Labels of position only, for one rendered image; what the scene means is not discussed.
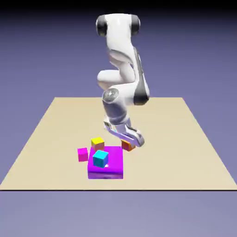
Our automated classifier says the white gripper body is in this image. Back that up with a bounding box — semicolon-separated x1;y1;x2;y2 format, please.
103;121;145;148

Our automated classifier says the large purple box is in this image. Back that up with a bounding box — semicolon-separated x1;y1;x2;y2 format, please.
87;145;124;180

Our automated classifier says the small cyan cube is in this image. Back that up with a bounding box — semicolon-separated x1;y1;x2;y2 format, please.
92;150;109;168

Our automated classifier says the small orange cube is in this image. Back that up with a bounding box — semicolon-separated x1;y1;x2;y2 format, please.
121;140;136;152

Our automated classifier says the small magenta cube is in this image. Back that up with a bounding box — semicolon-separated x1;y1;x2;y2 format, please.
77;147;89;162

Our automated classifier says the small yellow cube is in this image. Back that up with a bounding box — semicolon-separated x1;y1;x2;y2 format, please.
90;137;105;152

